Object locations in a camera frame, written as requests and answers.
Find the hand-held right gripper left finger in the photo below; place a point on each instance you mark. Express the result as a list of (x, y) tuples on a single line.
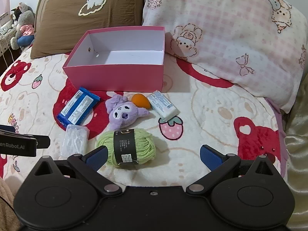
[(97, 158)]

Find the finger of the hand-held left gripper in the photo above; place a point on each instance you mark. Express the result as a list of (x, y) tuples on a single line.
[(43, 142)]

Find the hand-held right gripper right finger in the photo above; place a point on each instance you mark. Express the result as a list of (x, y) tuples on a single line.
[(211, 157)]

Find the clear plastic swab box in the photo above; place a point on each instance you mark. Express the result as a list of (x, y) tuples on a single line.
[(73, 139)]

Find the green yarn ball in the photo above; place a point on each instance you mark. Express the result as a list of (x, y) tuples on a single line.
[(144, 146)]

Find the blue packet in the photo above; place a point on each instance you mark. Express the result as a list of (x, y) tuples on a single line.
[(77, 107)]

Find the purple plush toy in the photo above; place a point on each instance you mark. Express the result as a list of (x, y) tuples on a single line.
[(122, 115)]

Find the orange makeup sponge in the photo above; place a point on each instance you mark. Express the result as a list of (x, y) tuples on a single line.
[(138, 99)]

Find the pink cardboard box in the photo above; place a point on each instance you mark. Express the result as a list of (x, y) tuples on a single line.
[(115, 77)]

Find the bear printed blanket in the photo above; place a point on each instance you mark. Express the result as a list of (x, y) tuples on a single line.
[(216, 130)]

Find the cream satin cloth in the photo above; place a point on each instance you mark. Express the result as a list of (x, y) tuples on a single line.
[(297, 149)]

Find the bedside table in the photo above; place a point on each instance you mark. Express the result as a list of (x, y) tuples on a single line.
[(7, 41)]

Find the brown pillow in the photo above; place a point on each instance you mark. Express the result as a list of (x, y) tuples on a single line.
[(72, 33)]

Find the pink checkered pillow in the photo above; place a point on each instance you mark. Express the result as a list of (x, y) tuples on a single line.
[(228, 41)]

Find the grey plush toy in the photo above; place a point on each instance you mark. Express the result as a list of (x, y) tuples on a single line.
[(24, 19)]

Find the black and white plush toy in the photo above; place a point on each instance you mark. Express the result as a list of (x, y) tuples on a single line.
[(15, 13)]

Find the beige bed headboard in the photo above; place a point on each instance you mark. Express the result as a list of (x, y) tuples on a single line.
[(44, 0)]

